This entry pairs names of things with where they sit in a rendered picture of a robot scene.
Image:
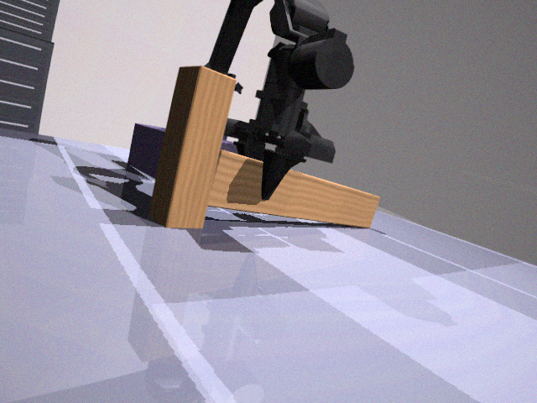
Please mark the wooden rail with steel hooks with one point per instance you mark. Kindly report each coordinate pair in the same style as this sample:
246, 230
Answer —
237, 185

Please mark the wooden post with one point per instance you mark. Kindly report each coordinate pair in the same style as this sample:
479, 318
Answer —
197, 119

